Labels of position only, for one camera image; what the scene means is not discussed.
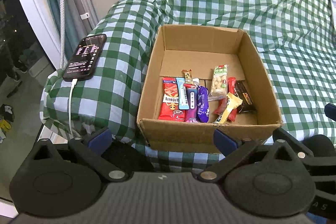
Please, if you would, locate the purple chocolate bar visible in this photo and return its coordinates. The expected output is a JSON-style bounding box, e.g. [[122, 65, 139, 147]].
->
[[197, 86, 210, 123]]

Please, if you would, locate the yellow wafer bar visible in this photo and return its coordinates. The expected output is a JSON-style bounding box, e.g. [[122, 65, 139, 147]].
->
[[214, 93, 243, 124]]

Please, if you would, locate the dark brown chocolate pack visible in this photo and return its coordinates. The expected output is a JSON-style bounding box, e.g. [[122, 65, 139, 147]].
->
[[235, 80, 256, 113]]

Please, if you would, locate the purple white long bar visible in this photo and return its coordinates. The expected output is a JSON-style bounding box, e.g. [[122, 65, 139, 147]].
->
[[184, 84, 198, 123]]

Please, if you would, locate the clear nut bar packet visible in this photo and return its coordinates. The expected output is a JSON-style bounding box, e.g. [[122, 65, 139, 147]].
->
[[209, 65, 228, 101]]

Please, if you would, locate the light blue snack stick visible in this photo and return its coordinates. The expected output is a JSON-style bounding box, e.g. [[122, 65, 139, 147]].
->
[[176, 77, 189, 110]]

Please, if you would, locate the red snack packet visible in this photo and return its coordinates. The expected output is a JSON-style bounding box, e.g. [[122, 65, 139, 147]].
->
[[214, 77, 237, 123]]

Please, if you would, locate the red biscuit pack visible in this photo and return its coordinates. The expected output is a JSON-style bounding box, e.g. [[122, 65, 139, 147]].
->
[[158, 77, 185, 122]]

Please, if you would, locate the small red gold candy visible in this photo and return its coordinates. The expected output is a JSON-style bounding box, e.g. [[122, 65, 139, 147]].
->
[[182, 69, 194, 85]]

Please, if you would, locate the open cardboard box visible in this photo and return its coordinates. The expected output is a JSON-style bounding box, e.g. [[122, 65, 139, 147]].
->
[[136, 24, 284, 154]]

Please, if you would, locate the black smartphone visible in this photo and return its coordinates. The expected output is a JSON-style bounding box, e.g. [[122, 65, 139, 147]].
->
[[63, 34, 107, 82]]

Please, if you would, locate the green checkered cloth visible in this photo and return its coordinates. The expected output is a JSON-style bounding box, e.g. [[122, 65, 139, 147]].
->
[[40, 0, 335, 172]]

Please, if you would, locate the white charging cable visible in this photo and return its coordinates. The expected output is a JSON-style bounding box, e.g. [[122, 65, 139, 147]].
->
[[68, 78, 79, 139]]

